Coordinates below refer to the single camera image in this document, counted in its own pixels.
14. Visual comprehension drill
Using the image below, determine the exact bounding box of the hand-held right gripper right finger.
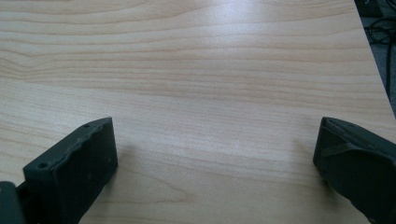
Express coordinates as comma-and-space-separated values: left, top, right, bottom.
312, 117, 396, 224

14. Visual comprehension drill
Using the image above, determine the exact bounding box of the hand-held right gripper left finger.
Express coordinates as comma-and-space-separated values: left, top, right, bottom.
22, 117, 119, 224

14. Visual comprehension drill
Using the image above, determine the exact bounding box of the black cable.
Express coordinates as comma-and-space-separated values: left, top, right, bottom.
363, 15, 396, 97

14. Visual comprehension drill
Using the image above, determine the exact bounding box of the black device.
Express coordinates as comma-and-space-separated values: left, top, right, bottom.
354, 0, 385, 19

